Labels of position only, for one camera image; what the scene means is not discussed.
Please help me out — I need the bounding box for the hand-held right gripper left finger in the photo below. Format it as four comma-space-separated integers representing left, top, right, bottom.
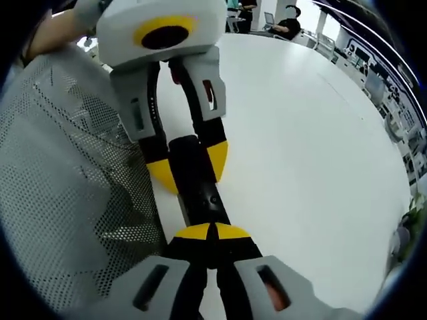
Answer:
59, 222, 211, 320

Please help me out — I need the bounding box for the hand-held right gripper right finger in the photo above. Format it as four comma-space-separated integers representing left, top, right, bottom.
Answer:
215, 222, 365, 320

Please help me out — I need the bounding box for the black remote control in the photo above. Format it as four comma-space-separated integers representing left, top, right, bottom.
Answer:
168, 135, 232, 227

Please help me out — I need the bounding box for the person's left hand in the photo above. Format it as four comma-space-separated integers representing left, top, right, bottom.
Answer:
71, 0, 108, 34

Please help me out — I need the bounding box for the grey laptop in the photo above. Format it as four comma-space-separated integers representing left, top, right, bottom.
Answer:
263, 11, 278, 30

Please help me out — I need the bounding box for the white office chair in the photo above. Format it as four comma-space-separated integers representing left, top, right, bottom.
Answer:
314, 34, 336, 59

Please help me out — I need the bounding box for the green potted plant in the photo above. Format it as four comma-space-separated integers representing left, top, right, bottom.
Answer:
402, 195, 427, 234

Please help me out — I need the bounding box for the blue-trimmed wall display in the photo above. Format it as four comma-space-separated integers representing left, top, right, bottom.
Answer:
343, 33, 422, 111

